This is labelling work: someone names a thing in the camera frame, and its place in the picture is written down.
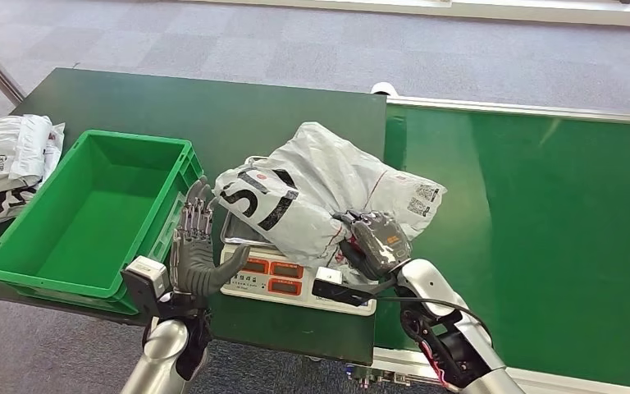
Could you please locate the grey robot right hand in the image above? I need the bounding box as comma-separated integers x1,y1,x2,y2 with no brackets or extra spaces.
334,210,413,282

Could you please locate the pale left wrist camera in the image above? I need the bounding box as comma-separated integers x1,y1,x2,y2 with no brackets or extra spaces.
121,255,171,322

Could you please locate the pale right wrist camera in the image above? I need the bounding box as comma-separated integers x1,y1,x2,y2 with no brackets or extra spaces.
311,266,376,309

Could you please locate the white electronic weighing scale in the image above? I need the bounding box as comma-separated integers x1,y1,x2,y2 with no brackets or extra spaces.
219,156,378,317

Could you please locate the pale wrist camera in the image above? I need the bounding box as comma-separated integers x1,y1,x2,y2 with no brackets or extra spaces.
311,266,376,309
121,255,171,322

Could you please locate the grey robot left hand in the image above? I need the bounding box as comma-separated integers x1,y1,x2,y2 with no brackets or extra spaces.
169,176,252,299

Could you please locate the grey plastic mailer package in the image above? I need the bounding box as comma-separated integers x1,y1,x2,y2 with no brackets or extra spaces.
212,121,448,284

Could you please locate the green conveyor belt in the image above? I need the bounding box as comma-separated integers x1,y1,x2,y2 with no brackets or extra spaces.
372,81,630,394

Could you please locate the green plastic crate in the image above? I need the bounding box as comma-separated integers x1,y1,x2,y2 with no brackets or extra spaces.
0,129,206,317

